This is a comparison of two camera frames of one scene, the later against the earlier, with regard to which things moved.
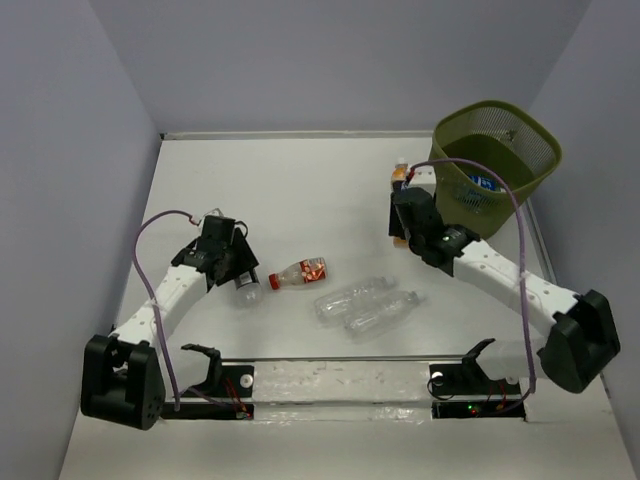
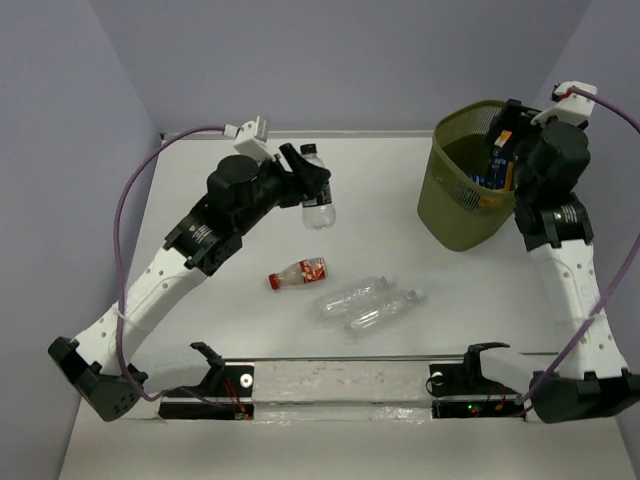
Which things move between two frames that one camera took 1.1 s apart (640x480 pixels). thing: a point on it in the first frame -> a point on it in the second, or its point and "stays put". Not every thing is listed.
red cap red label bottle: x=308 y=270 stays put
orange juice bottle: x=399 y=174 -> x=501 y=170
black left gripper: x=244 y=259 -> x=296 y=187
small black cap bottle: x=249 y=289 -> x=318 y=212
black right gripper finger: x=396 y=226 -> x=502 y=122
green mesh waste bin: x=475 y=196 stays put
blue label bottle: x=486 y=183 stays put
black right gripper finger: x=416 y=195 -> x=518 y=113
